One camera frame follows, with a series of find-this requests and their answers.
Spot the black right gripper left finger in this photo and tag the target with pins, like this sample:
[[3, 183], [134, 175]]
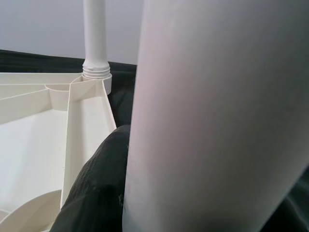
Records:
[[96, 183]]

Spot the white plastic table top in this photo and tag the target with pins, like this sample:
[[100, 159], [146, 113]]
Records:
[[36, 133]]

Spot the black tablecloth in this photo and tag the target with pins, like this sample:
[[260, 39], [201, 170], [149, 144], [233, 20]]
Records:
[[120, 84]]

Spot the white plastic table leg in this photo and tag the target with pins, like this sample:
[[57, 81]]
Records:
[[95, 36], [217, 108]]

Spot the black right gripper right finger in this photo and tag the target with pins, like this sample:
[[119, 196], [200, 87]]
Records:
[[297, 212]]

